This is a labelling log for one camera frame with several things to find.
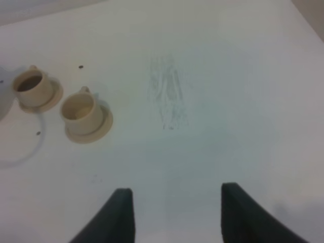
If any beige teacup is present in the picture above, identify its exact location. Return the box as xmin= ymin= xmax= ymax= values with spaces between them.
xmin=12 ymin=65 xmax=54 ymax=107
xmin=60 ymin=86 xmax=100 ymax=123

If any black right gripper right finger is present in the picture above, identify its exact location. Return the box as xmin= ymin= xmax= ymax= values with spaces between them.
xmin=221 ymin=183 xmax=306 ymax=243

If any beige rear teacup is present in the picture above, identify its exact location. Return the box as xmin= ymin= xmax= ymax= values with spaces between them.
xmin=12 ymin=65 xmax=54 ymax=107

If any beige cup saucer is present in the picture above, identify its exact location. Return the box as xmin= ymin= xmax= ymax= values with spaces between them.
xmin=13 ymin=75 xmax=63 ymax=113
xmin=65 ymin=105 xmax=113 ymax=144

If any beige front teacup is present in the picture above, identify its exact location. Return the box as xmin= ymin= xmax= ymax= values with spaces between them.
xmin=60 ymin=86 xmax=100 ymax=123

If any beige front cup saucer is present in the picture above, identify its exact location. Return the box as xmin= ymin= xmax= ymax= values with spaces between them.
xmin=65 ymin=105 xmax=113 ymax=144

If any beige rear cup saucer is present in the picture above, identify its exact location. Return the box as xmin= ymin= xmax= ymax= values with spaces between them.
xmin=13 ymin=75 xmax=63 ymax=113

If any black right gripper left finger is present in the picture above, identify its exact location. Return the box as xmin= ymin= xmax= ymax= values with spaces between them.
xmin=71 ymin=188 xmax=136 ymax=243

